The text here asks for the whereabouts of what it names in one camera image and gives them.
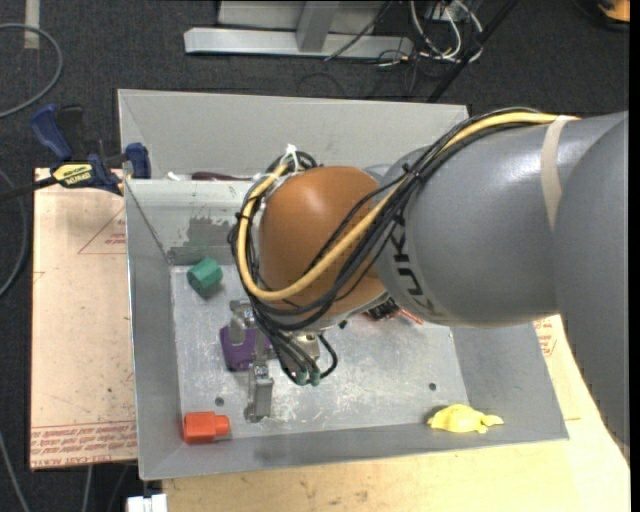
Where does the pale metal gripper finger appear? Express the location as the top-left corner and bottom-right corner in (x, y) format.
(243, 363), (276, 424)
(228, 298), (258, 347)

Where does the purple block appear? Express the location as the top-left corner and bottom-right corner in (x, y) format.
(219, 322), (277, 372)

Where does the green plastic cup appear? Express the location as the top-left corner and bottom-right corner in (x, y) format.
(186, 257), (224, 300)

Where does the orange-red stepped block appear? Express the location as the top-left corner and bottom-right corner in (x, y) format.
(182, 410), (232, 445)

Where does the grey metal bin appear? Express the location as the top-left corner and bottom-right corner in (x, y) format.
(117, 88), (570, 482)

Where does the red and black object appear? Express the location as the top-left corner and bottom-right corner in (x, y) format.
(368, 295), (424, 326)

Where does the yellow toy animal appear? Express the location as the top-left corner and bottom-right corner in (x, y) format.
(426, 403), (505, 435)

